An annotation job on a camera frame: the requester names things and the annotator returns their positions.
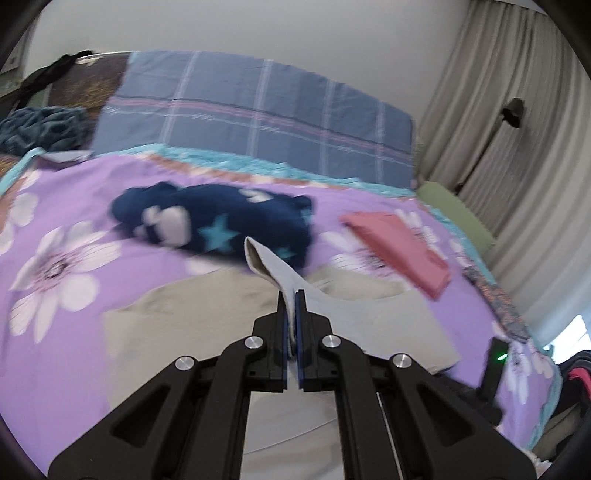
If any green pillow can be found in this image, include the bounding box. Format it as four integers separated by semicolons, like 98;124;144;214
416;181;497;252

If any beige curtain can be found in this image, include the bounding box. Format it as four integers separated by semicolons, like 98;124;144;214
416;0;591;342

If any pink folded garment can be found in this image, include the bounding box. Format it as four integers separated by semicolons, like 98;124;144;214
339;211;452;301

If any black floor lamp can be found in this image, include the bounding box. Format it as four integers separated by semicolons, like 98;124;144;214
455;98;526;195

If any purple floral bedsheet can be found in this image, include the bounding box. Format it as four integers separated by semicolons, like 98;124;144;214
0;143;564;462

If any window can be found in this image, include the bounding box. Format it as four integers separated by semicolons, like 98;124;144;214
544;314;591;365

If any beige small garment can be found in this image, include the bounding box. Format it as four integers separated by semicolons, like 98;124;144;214
104;236;462;480

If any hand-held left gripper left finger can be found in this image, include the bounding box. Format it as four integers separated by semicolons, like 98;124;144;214
48;292;288;480

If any dark pink clothes pile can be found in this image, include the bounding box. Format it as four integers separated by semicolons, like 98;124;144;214
556;350;591;421

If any black clothing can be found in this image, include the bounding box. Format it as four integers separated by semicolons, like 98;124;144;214
19;53;95;95

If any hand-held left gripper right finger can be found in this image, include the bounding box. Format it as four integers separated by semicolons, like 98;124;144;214
295;290;536;480

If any brown headboard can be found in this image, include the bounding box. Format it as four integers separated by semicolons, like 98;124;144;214
46;54;131;153

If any navy star print garment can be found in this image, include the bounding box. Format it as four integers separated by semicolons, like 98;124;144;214
109;181;315;271

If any teal fuzzy blanket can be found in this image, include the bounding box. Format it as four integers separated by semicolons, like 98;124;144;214
0;106;88;155

